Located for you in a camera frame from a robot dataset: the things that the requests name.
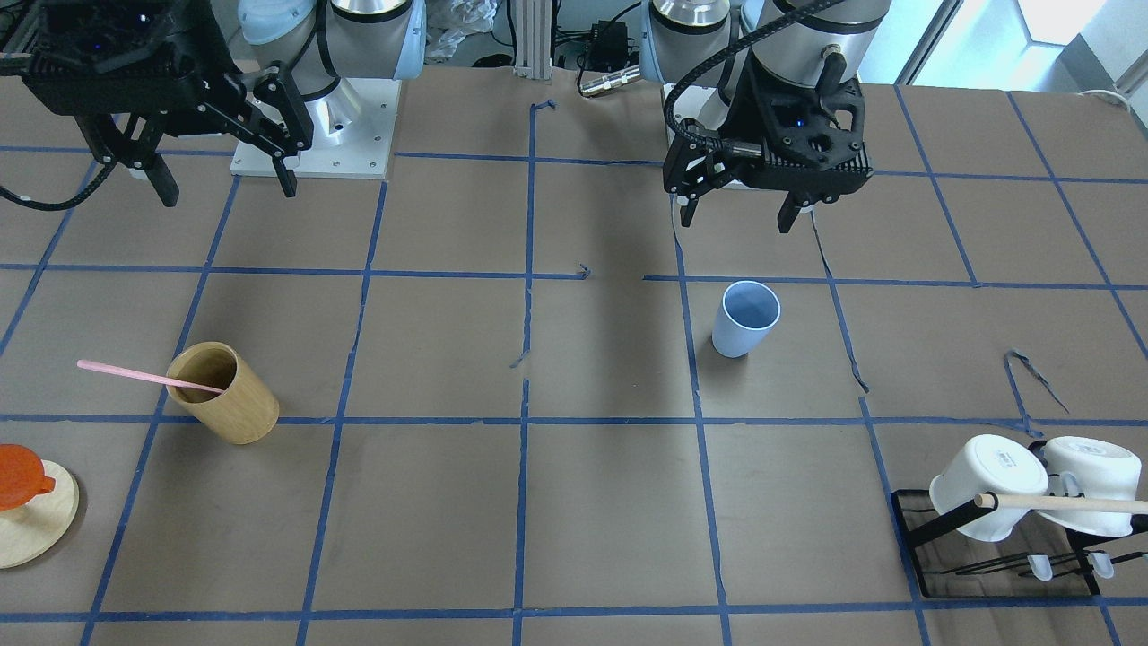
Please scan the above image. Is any white mug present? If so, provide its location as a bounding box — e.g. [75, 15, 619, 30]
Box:
[1038, 436, 1143, 538]
[929, 434, 1048, 514]

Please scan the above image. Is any crumpled plastic bag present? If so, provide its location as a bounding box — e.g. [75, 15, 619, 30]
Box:
[425, 1, 501, 63]

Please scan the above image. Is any orange cup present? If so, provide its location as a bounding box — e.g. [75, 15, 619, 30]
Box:
[1, 444, 55, 511]

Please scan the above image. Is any bamboo wooden cup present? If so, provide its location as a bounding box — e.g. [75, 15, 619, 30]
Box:
[166, 342, 280, 445]

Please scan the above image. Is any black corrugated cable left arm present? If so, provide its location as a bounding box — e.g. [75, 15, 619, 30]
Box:
[664, 0, 848, 153]

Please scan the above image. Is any black power adapter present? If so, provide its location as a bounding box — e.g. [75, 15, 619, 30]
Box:
[585, 20, 631, 73]

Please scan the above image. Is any silver cylindrical connector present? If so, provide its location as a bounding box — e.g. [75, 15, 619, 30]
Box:
[577, 65, 642, 99]

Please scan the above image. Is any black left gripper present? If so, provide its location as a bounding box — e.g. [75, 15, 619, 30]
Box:
[664, 59, 874, 234]

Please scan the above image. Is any aluminium frame post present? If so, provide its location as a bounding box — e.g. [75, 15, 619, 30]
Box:
[511, 0, 554, 83]

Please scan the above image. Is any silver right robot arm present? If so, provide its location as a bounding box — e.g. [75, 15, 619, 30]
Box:
[3, 1, 426, 212]

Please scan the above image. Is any wooden dowel rod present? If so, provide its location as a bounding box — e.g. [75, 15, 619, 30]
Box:
[971, 492, 1148, 515]

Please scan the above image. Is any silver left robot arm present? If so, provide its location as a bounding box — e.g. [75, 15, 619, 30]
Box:
[639, 1, 890, 233]

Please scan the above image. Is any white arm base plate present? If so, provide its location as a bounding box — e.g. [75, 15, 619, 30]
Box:
[286, 78, 403, 180]

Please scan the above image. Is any round wooden coaster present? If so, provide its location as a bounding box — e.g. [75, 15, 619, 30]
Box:
[1, 459, 82, 569]

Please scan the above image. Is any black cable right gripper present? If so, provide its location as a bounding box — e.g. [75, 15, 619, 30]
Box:
[0, 157, 122, 213]

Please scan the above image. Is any black wire mug rack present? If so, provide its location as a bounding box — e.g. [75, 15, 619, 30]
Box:
[892, 439, 1145, 598]

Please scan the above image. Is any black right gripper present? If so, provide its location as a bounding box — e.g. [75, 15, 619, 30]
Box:
[3, 1, 315, 207]

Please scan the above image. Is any light blue plastic cup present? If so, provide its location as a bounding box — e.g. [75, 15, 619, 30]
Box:
[712, 281, 782, 357]

